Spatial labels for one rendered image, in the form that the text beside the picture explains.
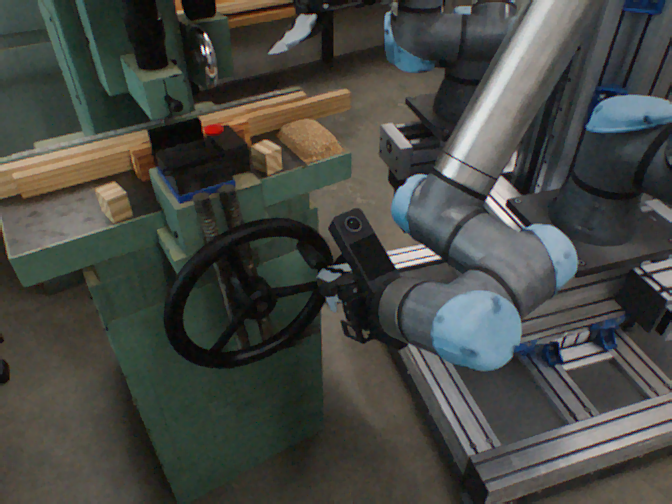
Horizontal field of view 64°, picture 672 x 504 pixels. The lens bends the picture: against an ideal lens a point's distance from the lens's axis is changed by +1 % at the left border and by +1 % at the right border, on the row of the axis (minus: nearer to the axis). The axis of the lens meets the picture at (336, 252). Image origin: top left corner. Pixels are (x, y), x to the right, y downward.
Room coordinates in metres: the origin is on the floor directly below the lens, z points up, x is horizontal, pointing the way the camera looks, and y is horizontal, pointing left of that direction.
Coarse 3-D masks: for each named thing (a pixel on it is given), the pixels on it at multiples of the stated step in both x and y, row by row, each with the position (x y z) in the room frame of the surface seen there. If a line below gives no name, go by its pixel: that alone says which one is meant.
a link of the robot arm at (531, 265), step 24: (480, 216) 0.49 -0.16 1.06; (456, 240) 0.47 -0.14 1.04; (480, 240) 0.45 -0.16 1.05; (504, 240) 0.44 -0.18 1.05; (528, 240) 0.44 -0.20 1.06; (552, 240) 0.44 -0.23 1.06; (456, 264) 0.46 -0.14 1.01; (480, 264) 0.42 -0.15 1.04; (504, 264) 0.41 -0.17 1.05; (528, 264) 0.41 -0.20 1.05; (552, 264) 0.41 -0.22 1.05; (576, 264) 0.43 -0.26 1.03; (504, 288) 0.38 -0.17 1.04; (528, 288) 0.39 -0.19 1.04; (552, 288) 0.40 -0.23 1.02; (528, 312) 0.38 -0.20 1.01
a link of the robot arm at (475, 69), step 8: (456, 8) 1.28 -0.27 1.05; (464, 8) 1.29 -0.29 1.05; (440, 64) 1.23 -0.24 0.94; (448, 64) 1.23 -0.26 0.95; (456, 64) 1.23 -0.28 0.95; (464, 64) 1.22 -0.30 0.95; (472, 64) 1.21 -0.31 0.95; (480, 64) 1.21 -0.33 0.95; (488, 64) 1.22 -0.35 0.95; (448, 72) 1.25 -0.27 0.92; (456, 72) 1.23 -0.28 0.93; (464, 72) 1.21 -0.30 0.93; (472, 72) 1.21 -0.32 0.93; (480, 72) 1.21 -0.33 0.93
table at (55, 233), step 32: (288, 160) 0.87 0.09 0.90; (320, 160) 0.87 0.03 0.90; (64, 192) 0.77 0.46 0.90; (128, 192) 0.77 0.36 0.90; (288, 192) 0.83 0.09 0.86; (0, 224) 0.68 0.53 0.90; (32, 224) 0.68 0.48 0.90; (64, 224) 0.68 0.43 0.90; (96, 224) 0.68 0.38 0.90; (128, 224) 0.68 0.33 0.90; (160, 224) 0.71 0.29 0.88; (32, 256) 0.61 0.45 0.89; (64, 256) 0.63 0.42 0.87; (96, 256) 0.65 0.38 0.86
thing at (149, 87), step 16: (128, 64) 0.90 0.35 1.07; (128, 80) 0.92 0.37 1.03; (144, 80) 0.84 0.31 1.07; (160, 80) 0.85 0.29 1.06; (176, 80) 0.86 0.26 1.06; (144, 96) 0.84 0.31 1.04; (160, 96) 0.84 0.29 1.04; (176, 96) 0.86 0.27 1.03; (160, 112) 0.84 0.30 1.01; (176, 112) 0.85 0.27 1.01
